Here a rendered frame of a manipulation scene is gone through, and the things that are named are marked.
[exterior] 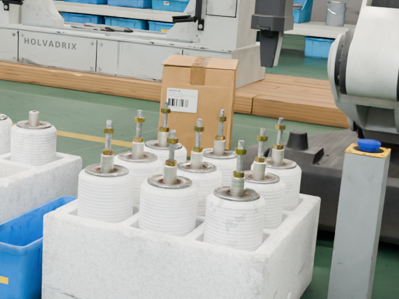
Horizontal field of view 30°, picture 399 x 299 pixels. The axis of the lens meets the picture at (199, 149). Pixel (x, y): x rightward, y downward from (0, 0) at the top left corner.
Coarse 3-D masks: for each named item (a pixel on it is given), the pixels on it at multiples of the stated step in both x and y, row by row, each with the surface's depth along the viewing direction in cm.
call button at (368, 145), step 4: (360, 140) 130; (364, 140) 130; (368, 140) 130; (372, 140) 130; (360, 144) 129; (364, 144) 128; (368, 144) 128; (372, 144) 128; (376, 144) 128; (380, 144) 129; (360, 148) 129; (364, 148) 129; (368, 148) 128; (372, 148) 128; (376, 148) 129
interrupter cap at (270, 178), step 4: (244, 172) 133; (248, 172) 133; (268, 172) 133; (244, 176) 130; (248, 176) 131; (268, 176) 131; (272, 176) 131; (276, 176) 131; (248, 180) 127; (252, 180) 127; (256, 180) 128; (260, 180) 128; (264, 180) 128; (268, 180) 128; (272, 180) 129; (276, 180) 128; (264, 184) 127; (268, 184) 127
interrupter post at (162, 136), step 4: (160, 132) 148; (164, 132) 148; (168, 132) 148; (160, 136) 148; (164, 136) 148; (168, 136) 148; (160, 140) 148; (164, 140) 148; (160, 144) 148; (164, 144) 148; (168, 144) 149
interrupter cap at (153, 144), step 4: (152, 140) 152; (156, 140) 152; (148, 144) 149; (152, 144) 149; (156, 144) 150; (176, 144) 150; (180, 144) 150; (152, 148) 146; (156, 148) 146; (160, 148) 146; (164, 148) 146; (168, 148) 146; (176, 148) 147; (180, 148) 148
